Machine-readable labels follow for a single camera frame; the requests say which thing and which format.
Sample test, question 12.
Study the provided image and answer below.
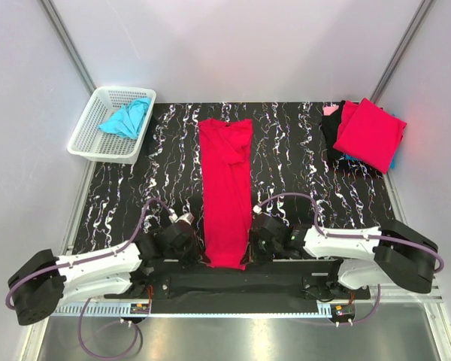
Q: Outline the right aluminium corner post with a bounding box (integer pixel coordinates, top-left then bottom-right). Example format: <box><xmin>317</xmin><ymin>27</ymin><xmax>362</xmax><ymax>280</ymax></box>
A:
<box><xmin>370</xmin><ymin>0</ymin><xmax>436</xmax><ymax>104</ymax></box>

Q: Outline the cyan crumpled t shirt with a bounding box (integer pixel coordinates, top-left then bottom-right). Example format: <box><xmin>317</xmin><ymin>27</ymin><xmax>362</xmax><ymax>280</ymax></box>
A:
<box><xmin>98</xmin><ymin>98</ymin><xmax>151</xmax><ymax>140</ymax></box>

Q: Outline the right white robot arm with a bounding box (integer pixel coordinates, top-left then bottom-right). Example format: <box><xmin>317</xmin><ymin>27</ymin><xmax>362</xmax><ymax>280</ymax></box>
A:
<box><xmin>250</xmin><ymin>214</ymin><xmax>438</xmax><ymax>301</ymax></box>

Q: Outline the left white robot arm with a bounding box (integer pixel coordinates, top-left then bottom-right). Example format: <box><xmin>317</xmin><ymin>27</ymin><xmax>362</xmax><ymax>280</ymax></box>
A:
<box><xmin>5</xmin><ymin>219</ymin><xmax>197</xmax><ymax>326</ymax></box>

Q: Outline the purple cable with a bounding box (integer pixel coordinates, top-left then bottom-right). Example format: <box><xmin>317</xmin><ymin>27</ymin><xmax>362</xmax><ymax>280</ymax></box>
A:
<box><xmin>5</xmin><ymin>197</ymin><xmax>177</xmax><ymax>358</ymax></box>
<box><xmin>252</xmin><ymin>192</ymin><xmax>445</xmax><ymax>326</ymax></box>

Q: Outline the aluminium corner post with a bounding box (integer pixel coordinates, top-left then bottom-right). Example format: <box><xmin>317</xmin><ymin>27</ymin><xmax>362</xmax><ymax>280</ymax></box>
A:
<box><xmin>370</xmin><ymin>0</ymin><xmax>436</xmax><ymax>104</ymax></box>
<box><xmin>38</xmin><ymin>0</ymin><xmax>96</xmax><ymax>94</ymax></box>

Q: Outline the aluminium frame rail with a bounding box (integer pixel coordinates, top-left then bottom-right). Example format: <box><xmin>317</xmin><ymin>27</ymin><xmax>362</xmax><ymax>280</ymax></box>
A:
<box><xmin>58</xmin><ymin>273</ymin><xmax>440</xmax><ymax>307</ymax></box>

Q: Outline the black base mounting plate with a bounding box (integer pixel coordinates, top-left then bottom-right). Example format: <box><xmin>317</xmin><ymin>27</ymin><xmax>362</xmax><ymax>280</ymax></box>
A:
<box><xmin>107</xmin><ymin>259</ymin><xmax>371</xmax><ymax>315</ymax></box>

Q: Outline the left aluminium corner post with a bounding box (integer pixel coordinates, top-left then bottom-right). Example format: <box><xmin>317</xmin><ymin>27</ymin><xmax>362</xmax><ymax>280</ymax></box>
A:
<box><xmin>38</xmin><ymin>0</ymin><xmax>96</xmax><ymax>94</ymax></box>

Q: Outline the folded black t shirt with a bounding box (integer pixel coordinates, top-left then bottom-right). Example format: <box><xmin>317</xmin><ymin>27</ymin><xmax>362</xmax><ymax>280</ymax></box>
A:
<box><xmin>320</xmin><ymin>101</ymin><xmax>345</xmax><ymax>162</ymax></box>

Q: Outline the red polo shirt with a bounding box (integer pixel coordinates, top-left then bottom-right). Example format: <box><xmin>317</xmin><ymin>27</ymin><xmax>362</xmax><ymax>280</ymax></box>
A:
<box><xmin>198</xmin><ymin>119</ymin><xmax>253</xmax><ymax>271</ymax></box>

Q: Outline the folded pink t shirt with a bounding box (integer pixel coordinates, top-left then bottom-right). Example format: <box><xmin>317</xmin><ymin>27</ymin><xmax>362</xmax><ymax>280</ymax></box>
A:
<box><xmin>322</xmin><ymin>105</ymin><xmax>339</xmax><ymax>116</ymax></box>

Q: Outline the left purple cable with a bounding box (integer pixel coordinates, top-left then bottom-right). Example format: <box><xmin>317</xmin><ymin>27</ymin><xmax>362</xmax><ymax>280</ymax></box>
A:
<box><xmin>5</xmin><ymin>197</ymin><xmax>177</xmax><ymax>358</ymax></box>

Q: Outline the white plastic laundry basket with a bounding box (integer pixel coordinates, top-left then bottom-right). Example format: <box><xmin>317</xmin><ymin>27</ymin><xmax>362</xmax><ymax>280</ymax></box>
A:
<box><xmin>67</xmin><ymin>86</ymin><xmax>156</xmax><ymax>165</ymax></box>

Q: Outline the folded red t shirt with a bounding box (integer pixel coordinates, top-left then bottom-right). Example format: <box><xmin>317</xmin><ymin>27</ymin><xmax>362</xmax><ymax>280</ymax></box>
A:
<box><xmin>332</xmin><ymin>97</ymin><xmax>407</xmax><ymax>174</ymax></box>

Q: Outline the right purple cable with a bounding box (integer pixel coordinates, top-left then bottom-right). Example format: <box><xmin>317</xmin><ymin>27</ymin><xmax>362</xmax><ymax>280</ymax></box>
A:
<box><xmin>252</xmin><ymin>192</ymin><xmax>445</xmax><ymax>326</ymax></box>

